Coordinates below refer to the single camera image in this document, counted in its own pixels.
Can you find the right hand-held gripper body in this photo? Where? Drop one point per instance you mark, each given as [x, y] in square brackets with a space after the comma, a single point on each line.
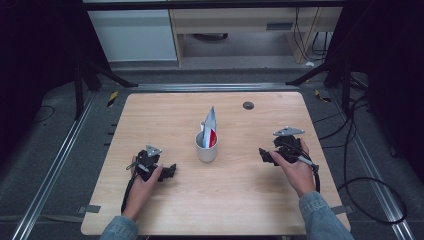
[287, 143]

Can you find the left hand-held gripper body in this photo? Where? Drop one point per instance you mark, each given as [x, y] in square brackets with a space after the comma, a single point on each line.
[148, 160]

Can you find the white cup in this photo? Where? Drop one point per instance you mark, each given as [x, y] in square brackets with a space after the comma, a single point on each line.
[206, 154]

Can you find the white blue red toothpaste tube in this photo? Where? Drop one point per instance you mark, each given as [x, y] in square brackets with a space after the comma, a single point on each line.
[210, 128]

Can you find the person's left hand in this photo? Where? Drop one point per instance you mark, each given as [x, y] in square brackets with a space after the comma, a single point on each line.
[141, 193]

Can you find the person's right hand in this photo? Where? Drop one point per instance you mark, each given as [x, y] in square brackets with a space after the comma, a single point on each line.
[296, 176]

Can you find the yellow black tape strip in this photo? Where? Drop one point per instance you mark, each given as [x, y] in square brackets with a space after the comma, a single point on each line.
[322, 96]
[112, 98]

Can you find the grey tape strip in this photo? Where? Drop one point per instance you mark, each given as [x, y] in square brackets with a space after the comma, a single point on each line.
[89, 209]
[343, 209]

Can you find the black metal stand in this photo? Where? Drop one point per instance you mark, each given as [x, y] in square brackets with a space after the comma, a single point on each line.
[79, 90]
[346, 86]

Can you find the white cabinet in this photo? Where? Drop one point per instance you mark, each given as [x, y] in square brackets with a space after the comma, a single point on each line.
[133, 35]

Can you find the aluminium floor rail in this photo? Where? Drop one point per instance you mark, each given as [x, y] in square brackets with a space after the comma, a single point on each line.
[50, 173]
[376, 186]
[213, 87]

